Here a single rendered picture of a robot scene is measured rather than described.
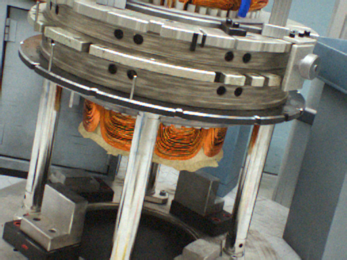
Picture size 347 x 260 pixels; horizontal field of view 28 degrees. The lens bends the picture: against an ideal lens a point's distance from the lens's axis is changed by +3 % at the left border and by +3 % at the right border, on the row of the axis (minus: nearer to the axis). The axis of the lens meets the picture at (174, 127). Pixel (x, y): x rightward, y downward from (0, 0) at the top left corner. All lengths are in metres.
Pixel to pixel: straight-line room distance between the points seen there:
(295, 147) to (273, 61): 0.53
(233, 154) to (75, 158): 0.25
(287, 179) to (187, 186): 0.35
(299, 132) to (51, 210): 0.56
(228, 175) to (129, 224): 0.40
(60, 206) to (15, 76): 0.28
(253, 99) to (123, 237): 0.20
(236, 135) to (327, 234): 0.23
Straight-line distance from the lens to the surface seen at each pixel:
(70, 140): 1.03
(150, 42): 0.66
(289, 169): 1.25
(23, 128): 1.04
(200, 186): 0.92
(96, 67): 0.69
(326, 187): 0.94
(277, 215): 1.11
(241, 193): 0.84
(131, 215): 0.72
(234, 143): 1.08
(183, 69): 0.65
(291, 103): 0.78
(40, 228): 0.79
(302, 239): 0.99
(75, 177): 0.93
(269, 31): 0.71
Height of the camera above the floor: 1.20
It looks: 17 degrees down
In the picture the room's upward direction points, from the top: 12 degrees clockwise
